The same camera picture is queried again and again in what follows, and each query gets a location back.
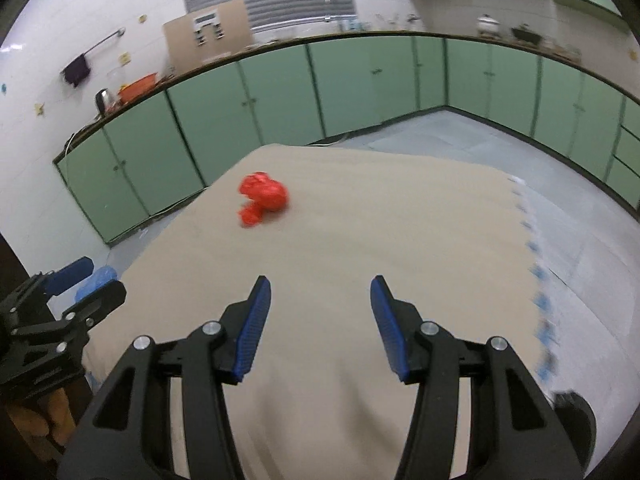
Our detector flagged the person's left hand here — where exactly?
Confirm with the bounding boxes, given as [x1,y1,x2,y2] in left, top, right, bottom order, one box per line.
[7,387,77,461]

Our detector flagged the green lower kitchen cabinets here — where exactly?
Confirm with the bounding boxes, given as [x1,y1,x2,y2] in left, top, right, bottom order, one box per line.
[52,30,640,246]

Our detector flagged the white hanging rack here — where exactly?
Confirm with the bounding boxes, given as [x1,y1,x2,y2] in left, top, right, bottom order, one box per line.
[194,11,224,47]

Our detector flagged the large red plastic bag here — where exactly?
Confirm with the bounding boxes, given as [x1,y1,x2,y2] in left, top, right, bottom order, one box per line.
[237,172,291,228]

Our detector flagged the dark cloth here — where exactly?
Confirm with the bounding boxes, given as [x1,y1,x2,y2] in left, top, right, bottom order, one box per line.
[61,55,92,87]

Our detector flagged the blue plastic bag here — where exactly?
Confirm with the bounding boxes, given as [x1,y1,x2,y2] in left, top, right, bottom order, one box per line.
[77,266,118,302]

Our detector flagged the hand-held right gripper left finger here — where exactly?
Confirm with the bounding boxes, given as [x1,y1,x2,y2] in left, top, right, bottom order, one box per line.
[57,276,272,480]

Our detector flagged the orange basin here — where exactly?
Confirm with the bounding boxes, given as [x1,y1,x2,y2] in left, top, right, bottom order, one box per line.
[118,74,160,105]

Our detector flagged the metal towel rail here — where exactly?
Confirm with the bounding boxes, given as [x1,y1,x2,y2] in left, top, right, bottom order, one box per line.
[62,27,126,76]

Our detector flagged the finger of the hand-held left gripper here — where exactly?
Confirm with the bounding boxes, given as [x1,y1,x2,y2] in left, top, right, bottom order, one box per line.
[0,256,95,318]
[15,280,127,348]

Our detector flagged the dark round object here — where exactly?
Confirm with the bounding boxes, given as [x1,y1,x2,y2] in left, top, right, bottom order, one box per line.
[552,392,598,467]

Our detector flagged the beige table mat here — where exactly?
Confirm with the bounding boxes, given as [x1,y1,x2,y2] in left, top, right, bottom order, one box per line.
[82,144,558,480]

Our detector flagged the wooden cutting board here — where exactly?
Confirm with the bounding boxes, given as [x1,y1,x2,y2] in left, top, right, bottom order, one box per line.
[163,0,251,73]

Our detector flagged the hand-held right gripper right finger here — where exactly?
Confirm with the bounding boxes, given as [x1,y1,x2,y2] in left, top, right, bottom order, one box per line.
[370,275,586,480]

